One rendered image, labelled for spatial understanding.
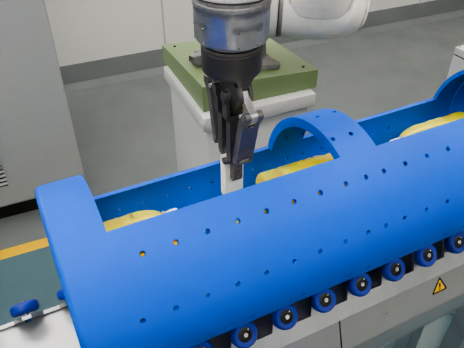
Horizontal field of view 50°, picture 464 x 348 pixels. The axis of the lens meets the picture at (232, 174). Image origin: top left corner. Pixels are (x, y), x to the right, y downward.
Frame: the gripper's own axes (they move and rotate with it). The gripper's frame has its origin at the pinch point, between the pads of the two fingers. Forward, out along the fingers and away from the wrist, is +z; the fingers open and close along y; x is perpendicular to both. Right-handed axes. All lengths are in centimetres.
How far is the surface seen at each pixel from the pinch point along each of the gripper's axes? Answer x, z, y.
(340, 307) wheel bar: 15.3, 26.7, 11.3
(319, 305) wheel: 10.4, 23.2, 11.3
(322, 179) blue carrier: 10.0, -1.3, 8.2
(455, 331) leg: 62, 70, 7
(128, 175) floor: 18, 120, -161
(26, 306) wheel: -32.7, 21.7, -8.5
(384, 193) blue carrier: 18.7, 2.0, 11.6
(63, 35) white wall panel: 15, 85, -276
